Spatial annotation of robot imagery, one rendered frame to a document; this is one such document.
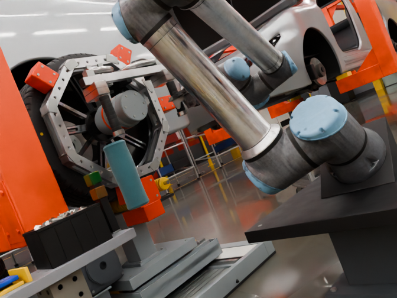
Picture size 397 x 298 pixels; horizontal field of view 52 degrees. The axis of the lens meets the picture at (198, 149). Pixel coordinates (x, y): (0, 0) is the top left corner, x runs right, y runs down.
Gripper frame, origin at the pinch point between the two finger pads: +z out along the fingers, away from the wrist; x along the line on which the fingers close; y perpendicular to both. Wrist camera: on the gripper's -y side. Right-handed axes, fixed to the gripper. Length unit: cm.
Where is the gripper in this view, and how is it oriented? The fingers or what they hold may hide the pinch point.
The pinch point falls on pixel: (173, 98)
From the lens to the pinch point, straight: 169.9
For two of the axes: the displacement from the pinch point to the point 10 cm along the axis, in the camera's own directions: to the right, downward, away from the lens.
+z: -6.8, 2.7, 6.9
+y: 3.8, 9.3, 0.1
